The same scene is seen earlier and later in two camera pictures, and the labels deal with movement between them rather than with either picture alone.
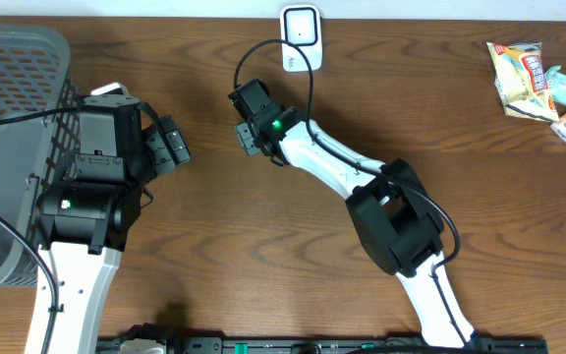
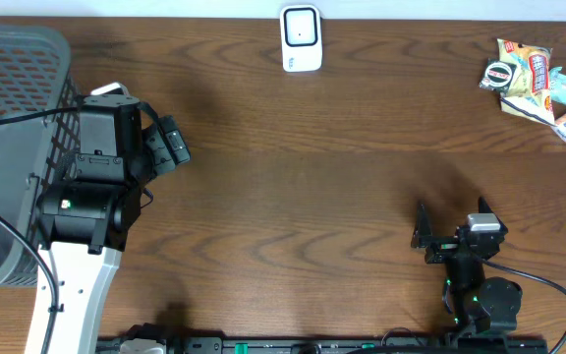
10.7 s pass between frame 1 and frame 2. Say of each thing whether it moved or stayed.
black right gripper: moved
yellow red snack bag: moved
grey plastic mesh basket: stayed
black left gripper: stayed
